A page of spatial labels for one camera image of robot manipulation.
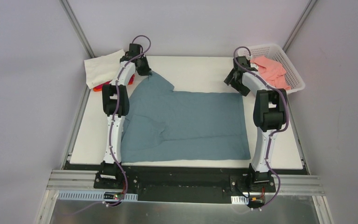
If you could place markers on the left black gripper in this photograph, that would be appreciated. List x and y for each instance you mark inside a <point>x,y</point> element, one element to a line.
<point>143,67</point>

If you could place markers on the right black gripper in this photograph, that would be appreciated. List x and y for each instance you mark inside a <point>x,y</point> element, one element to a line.
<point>236,81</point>

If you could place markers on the blue-grey t-shirt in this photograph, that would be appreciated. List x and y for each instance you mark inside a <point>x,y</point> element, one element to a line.
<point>167,125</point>

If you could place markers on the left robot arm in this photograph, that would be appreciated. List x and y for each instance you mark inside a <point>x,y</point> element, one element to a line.
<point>116,106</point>

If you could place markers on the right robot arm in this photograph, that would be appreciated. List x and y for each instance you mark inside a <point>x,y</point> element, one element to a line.
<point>269,116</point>

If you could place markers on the red folded t-shirt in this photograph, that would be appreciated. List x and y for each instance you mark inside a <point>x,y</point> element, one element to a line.
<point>131,80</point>

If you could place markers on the pink t-shirt in basket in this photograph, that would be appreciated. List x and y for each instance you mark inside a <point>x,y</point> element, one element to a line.
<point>271,71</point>

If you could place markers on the white folded t-shirt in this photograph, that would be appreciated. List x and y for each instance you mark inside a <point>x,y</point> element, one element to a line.
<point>102,69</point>

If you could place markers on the white plastic basket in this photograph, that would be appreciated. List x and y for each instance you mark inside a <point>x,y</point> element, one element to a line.
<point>276,53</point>

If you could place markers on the orange folded t-shirt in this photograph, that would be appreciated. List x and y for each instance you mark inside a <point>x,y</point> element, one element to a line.
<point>98,88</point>

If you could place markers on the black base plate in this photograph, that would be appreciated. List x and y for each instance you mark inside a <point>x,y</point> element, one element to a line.
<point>183,184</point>

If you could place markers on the right white cable duct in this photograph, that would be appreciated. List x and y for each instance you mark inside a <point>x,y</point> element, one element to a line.
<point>242,200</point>

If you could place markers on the white cable duct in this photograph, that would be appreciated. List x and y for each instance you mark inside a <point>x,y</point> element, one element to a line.
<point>109,196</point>
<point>242,200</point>

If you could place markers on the aluminium frame rail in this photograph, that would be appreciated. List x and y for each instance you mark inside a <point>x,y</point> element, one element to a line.
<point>71,180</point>

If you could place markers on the left white cable duct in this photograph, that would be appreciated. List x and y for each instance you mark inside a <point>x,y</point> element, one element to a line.
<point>109,196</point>

